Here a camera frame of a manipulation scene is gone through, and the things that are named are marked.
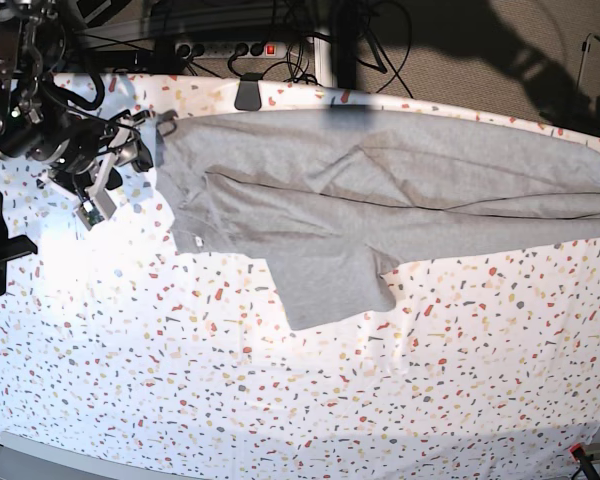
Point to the terrazzo pattern table cloth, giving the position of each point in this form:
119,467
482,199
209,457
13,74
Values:
114,345

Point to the red black spring clamp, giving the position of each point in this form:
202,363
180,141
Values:
587,458

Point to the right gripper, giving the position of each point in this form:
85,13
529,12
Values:
82,159

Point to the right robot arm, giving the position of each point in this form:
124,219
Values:
50,93

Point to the black table clamp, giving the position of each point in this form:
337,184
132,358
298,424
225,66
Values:
248,96

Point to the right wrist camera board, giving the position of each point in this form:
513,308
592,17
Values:
90,214

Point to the grey T-shirt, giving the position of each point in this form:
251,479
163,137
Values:
332,200

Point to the grey metal stand frame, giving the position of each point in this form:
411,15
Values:
588,75

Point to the white power strip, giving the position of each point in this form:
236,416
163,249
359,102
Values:
224,50

